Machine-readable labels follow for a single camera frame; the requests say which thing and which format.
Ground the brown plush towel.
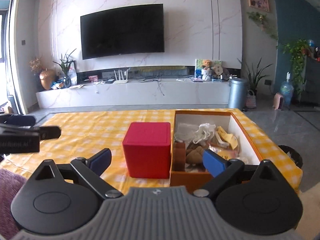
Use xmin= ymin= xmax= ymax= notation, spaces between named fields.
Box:
xmin=185 ymin=142 xmax=209 ymax=172

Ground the blue water bottle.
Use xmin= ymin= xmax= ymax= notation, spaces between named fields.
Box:
xmin=280 ymin=72 xmax=294 ymax=107

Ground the purple fluffy blanket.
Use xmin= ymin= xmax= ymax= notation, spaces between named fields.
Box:
xmin=1 ymin=169 xmax=27 ymax=239

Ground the hanging green vine plant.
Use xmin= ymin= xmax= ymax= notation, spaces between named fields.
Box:
xmin=280 ymin=38 xmax=309 ymax=99

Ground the brown bear-shaped sponge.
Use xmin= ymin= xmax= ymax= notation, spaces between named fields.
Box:
xmin=172 ymin=142 xmax=186 ymax=172

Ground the pink small heater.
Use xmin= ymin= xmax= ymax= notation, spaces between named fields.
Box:
xmin=273 ymin=93 xmax=285 ymax=110

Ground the green plant in glass vase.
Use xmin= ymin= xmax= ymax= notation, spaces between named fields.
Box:
xmin=53 ymin=49 xmax=75 ymax=88

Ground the white marble tv console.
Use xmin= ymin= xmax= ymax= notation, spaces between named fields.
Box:
xmin=36 ymin=79 xmax=230 ymax=108

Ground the red cube box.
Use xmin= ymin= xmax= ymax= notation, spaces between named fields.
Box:
xmin=122 ymin=122 xmax=171 ymax=179

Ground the teddy bear toy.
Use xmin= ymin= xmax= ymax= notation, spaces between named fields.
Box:
xmin=201 ymin=60 xmax=212 ymax=82

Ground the potted floor plant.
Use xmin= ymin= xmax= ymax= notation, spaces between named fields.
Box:
xmin=238 ymin=58 xmax=272 ymax=109

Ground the dried flower bouquet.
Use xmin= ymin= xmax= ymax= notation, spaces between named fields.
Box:
xmin=29 ymin=57 xmax=43 ymax=74

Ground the yellow checkered tablecloth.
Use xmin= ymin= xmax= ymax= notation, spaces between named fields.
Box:
xmin=1 ymin=109 xmax=303 ymax=193

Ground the orange cardboard box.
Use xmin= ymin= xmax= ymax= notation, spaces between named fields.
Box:
xmin=170 ymin=110 xmax=262 ymax=192

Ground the framed wall picture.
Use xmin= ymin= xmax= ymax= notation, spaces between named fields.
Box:
xmin=248 ymin=0 xmax=270 ymax=12

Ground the white plastic bag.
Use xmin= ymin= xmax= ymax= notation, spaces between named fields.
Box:
xmin=174 ymin=123 xmax=200 ymax=142

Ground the grey metal trash can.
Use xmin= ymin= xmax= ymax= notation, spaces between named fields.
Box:
xmin=228 ymin=77 xmax=248 ymax=111

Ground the black cable on console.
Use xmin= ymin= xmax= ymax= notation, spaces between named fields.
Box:
xmin=137 ymin=71 xmax=166 ymax=96

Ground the golden round vase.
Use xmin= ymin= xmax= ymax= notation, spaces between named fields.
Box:
xmin=39 ymin=69 xmax=56 ymax=90

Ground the black wall television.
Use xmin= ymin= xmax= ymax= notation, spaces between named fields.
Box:
xmin=80 ymin=4 xmax=165 ymax=60

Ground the white wifi router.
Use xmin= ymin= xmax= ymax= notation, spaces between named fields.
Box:
xmin=114 ymin=69 xmax=128 ymax=84

